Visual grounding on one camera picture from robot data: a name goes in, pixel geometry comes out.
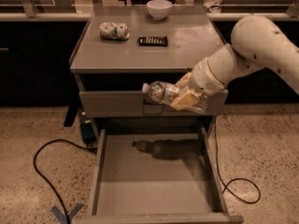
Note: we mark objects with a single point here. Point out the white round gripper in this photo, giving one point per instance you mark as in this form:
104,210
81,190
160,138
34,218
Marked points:
203,77

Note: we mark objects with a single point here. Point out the clear plastic water bottle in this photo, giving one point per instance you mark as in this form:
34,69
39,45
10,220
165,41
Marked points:
166,93

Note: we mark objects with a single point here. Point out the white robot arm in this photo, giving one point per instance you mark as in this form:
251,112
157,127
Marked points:
256,43

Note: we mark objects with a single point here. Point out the grey drawer cabinet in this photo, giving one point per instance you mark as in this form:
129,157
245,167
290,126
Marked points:
112,65

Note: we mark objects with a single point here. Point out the open lower grey drawer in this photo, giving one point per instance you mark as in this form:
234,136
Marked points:
166,178

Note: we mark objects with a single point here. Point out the closed upper grey drawer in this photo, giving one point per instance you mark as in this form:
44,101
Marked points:
129,104

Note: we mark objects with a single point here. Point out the white bowl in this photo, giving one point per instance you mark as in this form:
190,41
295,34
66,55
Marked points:
159,9

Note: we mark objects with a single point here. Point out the blue power box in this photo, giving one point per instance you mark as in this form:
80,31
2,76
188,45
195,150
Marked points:
87,133

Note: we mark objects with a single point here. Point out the blue tape cross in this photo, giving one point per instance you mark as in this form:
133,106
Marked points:
66,218

